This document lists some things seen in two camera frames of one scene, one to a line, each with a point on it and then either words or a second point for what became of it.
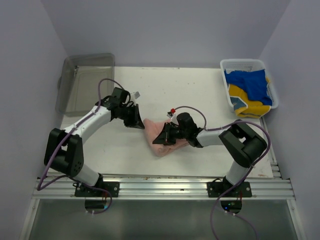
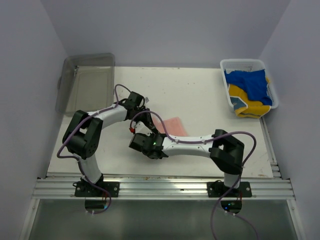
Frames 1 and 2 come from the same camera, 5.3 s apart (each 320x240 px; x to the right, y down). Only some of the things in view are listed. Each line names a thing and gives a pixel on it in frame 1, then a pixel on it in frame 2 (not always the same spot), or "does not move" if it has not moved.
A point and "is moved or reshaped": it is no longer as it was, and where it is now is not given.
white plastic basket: x=233 y=64 does not move
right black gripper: x=164 y=137 to x=150 y=135
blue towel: x=254 y=82 does not move
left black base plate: x=101 y=189 does not move
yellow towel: x=254 y=109 does not move
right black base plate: x=217 y=189 does not move
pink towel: x=152 y=129 is moved or reshaped
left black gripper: x=136 y=121 to x=148 y=120
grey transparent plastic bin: x=78 y=78 does not move
